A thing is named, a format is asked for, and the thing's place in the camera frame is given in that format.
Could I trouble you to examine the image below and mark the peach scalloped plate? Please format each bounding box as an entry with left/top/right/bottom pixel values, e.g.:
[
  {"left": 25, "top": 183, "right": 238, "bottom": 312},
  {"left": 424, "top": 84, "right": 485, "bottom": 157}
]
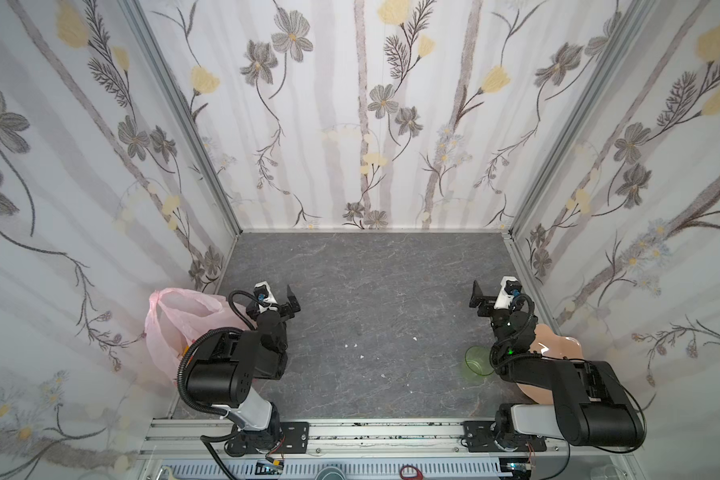
[{"left": 517, "top": 324, "right": 583, "bottom": 405}]

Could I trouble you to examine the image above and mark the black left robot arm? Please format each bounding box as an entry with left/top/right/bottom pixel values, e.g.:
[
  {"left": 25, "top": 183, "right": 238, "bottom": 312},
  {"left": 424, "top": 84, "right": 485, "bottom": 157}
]
[{"left": 177, "top": 281, "right": 301, "bottom": 455}]

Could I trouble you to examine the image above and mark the green translucent plastic cup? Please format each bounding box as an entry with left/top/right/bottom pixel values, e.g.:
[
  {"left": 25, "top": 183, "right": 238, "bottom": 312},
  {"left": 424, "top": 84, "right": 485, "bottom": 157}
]
[{"left": 461, "top": 345, "right": 494, "bottom": 383}]

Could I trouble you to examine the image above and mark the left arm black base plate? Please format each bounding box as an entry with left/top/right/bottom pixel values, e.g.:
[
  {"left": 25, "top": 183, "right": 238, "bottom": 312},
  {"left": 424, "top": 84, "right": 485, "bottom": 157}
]
[{"left": 224, "top": 422, "right": 310, "bottom": 457}]

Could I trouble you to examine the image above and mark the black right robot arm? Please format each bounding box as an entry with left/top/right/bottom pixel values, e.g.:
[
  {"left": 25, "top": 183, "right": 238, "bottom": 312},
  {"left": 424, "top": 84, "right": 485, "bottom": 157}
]
[{"left": 469, "top": 276, "right": 647, "bottom": 454}]

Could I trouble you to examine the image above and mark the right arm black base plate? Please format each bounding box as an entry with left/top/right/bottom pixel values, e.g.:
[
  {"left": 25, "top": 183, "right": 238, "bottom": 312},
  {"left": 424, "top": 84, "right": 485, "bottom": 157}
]
[{"left": 461, "top": 421, "right": 547, "bottom": 453}]

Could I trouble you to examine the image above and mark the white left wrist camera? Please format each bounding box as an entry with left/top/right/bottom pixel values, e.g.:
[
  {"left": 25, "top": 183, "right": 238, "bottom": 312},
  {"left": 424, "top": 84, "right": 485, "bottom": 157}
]
[{"left": 253, "top": 281, "right": 277, "bottom": 307}]

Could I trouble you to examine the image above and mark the aluminium frame rail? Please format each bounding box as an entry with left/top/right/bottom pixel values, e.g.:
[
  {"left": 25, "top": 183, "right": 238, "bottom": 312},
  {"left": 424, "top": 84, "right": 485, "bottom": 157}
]
[{"left": 135, "top": 418, "right": 645, "bottom": 479}]

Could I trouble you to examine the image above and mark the pink plastic bag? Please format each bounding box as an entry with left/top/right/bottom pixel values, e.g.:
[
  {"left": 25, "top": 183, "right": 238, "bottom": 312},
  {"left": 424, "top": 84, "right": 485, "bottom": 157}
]
[{"left": 144, "top": 288, "right": 249, "bottom": 384}]

